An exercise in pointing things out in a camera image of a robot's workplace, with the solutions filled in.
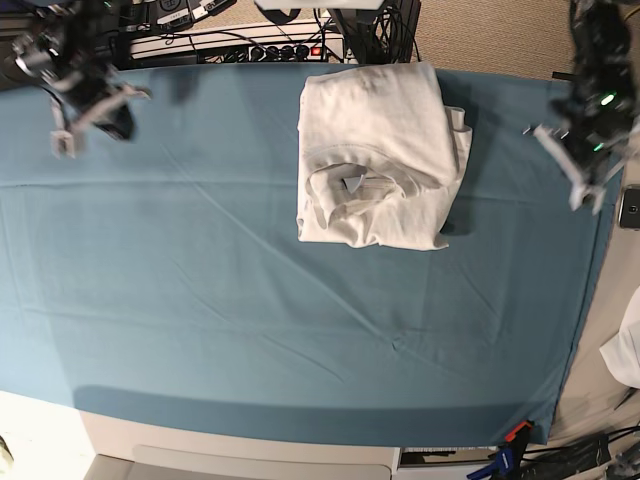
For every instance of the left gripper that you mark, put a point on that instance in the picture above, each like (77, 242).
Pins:
(589, 162)

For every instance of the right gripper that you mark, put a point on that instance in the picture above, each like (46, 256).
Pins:
(82, 100)

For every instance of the white T-shirt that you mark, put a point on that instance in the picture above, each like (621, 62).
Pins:
(381, 158)

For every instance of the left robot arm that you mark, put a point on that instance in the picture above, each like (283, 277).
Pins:
(599, 114)

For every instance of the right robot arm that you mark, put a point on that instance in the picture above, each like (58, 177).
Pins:
(59, 55)

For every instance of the silver device at right edge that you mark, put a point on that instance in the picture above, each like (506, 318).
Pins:
(629, 211)

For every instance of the teal table cloth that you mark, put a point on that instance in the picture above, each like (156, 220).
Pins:
(162, 281)

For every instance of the black power strip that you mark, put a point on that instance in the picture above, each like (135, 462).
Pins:
(276, 53)

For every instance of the white cloth at right edge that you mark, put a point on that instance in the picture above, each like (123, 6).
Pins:
(621, 352)

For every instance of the orange black clamp bottom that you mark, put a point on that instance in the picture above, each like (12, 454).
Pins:
(524, 426)

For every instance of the blue black clamp bottom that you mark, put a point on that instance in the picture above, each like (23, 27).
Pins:
(505, 463)

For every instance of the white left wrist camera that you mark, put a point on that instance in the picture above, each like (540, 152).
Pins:
(587, 195)

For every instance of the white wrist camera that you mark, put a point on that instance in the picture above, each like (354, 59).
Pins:
(587, 195)
(66, 143)

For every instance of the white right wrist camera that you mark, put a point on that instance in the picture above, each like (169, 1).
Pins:
(66, 143)

